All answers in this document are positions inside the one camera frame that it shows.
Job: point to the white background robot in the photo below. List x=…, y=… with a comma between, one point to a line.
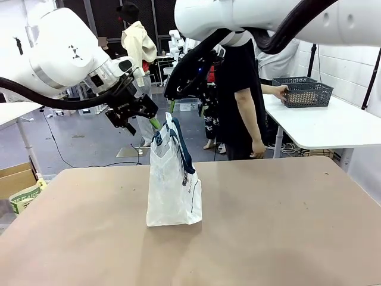
x=177, y=44

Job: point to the grey plastic lattice basket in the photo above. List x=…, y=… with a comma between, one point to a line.
x=309, y=95
x=293, y=80

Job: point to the wooden crate under side table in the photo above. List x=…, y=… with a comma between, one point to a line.
x=321, y=153

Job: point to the person's left forearm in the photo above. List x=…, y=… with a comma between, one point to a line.
x=267, y=89

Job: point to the mannequin with cream jacket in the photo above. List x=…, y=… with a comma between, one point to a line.
x=138, y=47

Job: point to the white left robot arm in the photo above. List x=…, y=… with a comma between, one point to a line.
x=59, y=53

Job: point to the white table with pole leg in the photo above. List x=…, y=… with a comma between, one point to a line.
x=18, y=111

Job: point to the white side table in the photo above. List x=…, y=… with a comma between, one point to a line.
x=327, y=128

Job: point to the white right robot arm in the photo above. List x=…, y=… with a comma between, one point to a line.
x=208, y=18

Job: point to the person's right hand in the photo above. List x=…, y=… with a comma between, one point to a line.
x=258, y=150

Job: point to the green and white carton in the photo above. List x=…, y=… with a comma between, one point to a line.
x=25, y=199

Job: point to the figure in red top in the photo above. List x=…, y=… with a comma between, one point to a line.
x=212, y=125

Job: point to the person's right forearm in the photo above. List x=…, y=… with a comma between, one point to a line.
x=248, y=119

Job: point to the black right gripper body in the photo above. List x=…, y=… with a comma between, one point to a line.
x=190, y=74

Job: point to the metal mannequin base plate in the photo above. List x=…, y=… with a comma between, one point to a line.
x=131, y=152

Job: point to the background desk with black panel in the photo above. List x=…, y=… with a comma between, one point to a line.
x=167, y=71

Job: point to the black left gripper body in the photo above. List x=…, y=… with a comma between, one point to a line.
x=134, y=107

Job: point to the person's left hand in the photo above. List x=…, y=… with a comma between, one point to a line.
x=279, y=93

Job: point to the clear plastic storage box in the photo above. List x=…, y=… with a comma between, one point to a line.
x=186, y=105

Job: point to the person in black t-shirt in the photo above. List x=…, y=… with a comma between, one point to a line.
x=238, y=74

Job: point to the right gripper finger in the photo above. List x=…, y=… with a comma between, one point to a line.
x=204, y=108
x=172, y=105

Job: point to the brown cardboard box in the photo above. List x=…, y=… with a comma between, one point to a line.
x=15, y=181

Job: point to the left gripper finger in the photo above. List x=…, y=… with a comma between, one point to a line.
x=155, y=122
x=130, y=128

